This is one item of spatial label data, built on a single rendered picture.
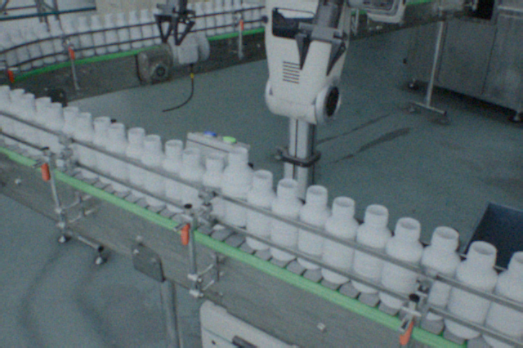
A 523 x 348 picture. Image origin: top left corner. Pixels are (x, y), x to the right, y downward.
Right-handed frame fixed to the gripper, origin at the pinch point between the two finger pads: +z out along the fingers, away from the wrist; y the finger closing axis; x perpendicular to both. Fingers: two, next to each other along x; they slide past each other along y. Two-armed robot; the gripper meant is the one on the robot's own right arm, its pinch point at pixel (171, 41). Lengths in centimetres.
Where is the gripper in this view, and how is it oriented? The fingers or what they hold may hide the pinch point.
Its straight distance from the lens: 143.0
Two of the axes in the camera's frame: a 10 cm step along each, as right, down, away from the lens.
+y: 7.0, 2.9, -6.5
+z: -2.0, 9.6, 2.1
